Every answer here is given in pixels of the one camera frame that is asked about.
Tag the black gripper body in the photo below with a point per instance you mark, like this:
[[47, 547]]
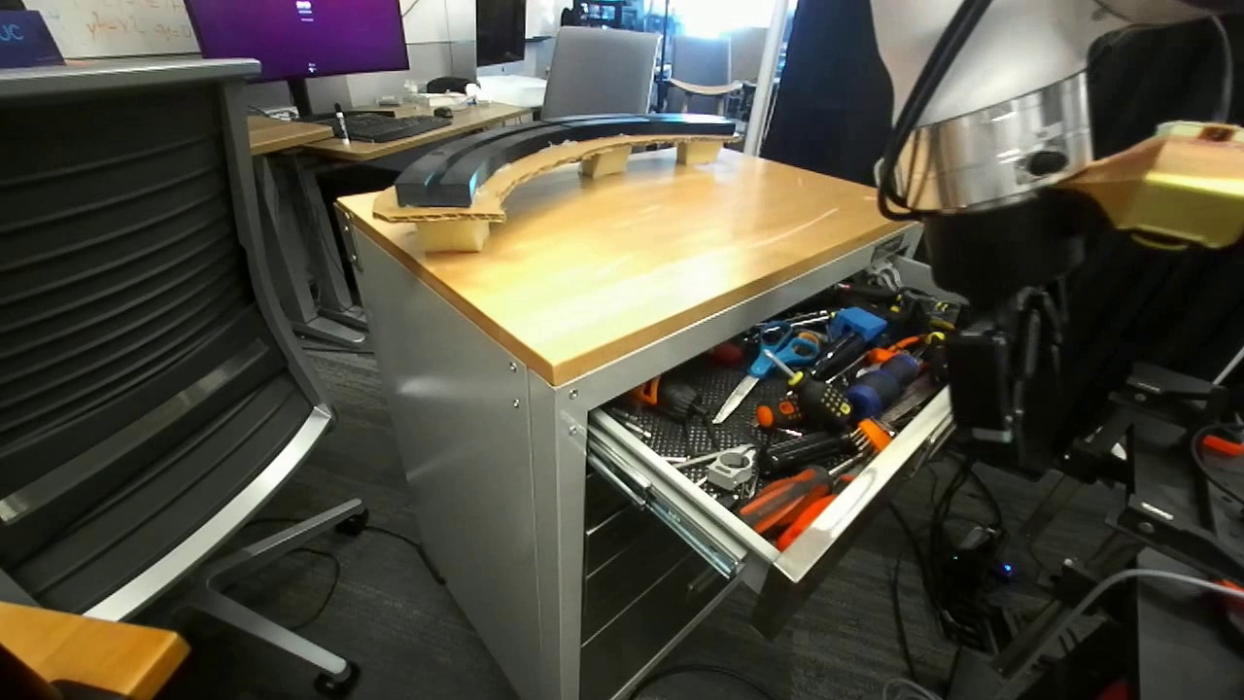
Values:
[[995, 383]]

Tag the black screwdriver with yellow cap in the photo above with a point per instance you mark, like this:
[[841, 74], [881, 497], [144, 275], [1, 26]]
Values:
[[818, 398]]

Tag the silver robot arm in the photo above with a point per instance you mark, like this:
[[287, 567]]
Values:
[[1013, 117]]

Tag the metal tool drawer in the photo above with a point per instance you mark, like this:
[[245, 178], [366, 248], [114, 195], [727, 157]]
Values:
[[726, 512]]

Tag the metal cabinet with wooden top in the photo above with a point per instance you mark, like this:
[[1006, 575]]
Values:
[[623, 258]]

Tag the blue ribbed block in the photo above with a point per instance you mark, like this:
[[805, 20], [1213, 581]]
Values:
[[857, 323]]

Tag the black orange dotted screwdriver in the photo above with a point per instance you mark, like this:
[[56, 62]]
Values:
[[775, 415]]

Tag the yellow block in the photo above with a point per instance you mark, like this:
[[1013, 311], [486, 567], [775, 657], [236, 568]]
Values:
[[1166, 188]]

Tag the silver metal clamp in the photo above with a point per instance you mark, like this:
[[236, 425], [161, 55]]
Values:
[[732, 470]]

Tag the grey fabric chair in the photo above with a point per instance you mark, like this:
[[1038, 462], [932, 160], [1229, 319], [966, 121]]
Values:
[[600, 72]]

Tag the curved wooden black topped piece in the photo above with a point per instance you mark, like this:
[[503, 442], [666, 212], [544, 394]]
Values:
[[517, 155]]

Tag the dark monitor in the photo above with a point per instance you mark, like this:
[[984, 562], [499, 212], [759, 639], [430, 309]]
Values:
[[499, 30]]

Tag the wooden desk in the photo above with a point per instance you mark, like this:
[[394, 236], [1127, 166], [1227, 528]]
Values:
[[389, 143]]

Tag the black keyboard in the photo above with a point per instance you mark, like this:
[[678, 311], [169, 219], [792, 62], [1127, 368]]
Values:
[[389, 127]]

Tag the purple screen monitor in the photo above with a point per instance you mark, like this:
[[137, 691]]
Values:
[[298, 34]]

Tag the grey mesh office chair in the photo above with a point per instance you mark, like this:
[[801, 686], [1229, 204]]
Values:
[[117, 296]]

